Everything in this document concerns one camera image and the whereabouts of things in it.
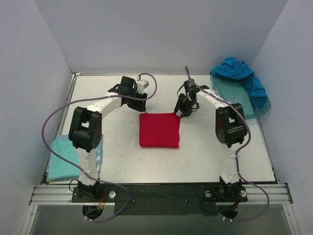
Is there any red polo shirt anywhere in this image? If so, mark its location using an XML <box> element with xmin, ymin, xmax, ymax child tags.
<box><xmin>139</xmin><ymin>113</ymin><xmax>180</xmax><ymax>149</ymax></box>

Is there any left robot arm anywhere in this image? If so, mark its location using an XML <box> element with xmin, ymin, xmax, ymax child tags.
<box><xmin>68</xmin><ymin>76</ymin><xmax>149</xmax><ymax>202</ymax></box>

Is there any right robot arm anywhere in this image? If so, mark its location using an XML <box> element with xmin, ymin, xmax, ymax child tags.
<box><xmin>174</xmin><ymin>80</ymin><xmax>247</xmax><ymax>200</ymax></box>

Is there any teal plastic basket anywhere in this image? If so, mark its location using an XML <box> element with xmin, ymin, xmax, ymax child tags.
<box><xmin>211</xmin><ymin>71</ymin><xmax>271</xmax><ymax>119</ymax></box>

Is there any blue t shirt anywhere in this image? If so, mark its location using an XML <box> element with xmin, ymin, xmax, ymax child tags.
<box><xmin>210</xmin><ymin>57</ymin><xmax>268</xmax><ymax>108</ymax></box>

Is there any folded light blue shirt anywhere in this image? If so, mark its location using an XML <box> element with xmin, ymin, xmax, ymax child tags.
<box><xmin>47</xmin><ymin>135</ymin><xmax>103</xmax><ymax>182</ymax></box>

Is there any folded teal shirt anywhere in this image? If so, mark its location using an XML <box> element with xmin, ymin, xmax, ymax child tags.
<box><xmin>47</xmin><ymin>138</ymin><xmax>81</xmax><ymax>182</ymax></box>

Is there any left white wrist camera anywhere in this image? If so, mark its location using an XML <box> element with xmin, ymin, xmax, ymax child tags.
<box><xmin>136</xmin><ymin>79</ymin><xmax>149</xmax><ymax>94</ymax></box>

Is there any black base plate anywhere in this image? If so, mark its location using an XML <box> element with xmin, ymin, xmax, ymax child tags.
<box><xmin>71</xmin><ymin>183</ymin><xmax>247</xmax><ymax>215</ymax></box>

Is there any aluminium front rail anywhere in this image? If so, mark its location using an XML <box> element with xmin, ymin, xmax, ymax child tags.
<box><xmin>30</xmin><ymin>184</ymin><xmax>293</xmax><ymax>205</ymax></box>

